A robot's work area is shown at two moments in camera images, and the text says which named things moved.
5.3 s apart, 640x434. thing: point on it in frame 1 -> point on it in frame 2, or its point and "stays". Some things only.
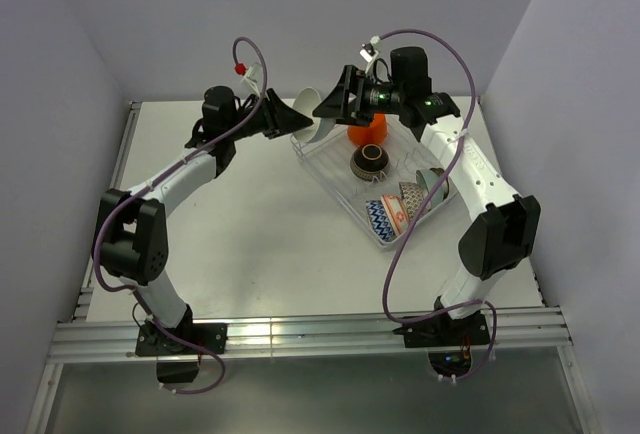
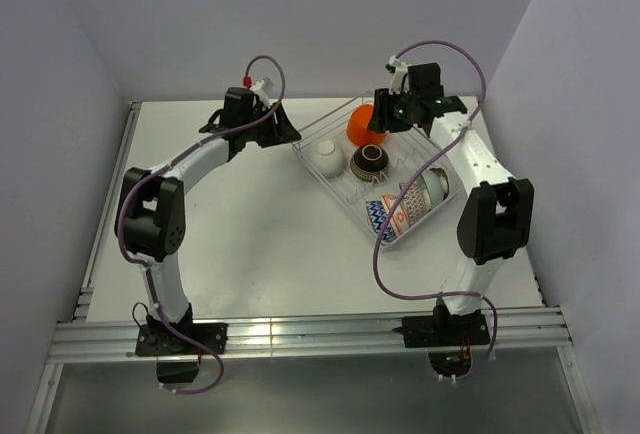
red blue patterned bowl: [378, 220] stays
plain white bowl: [306, 102] -> [327, 158]
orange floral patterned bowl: [397, 213] stays
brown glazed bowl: [370, 162] stays
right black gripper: [337, 106] -> [382, 119]
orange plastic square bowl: [372, 135] stays
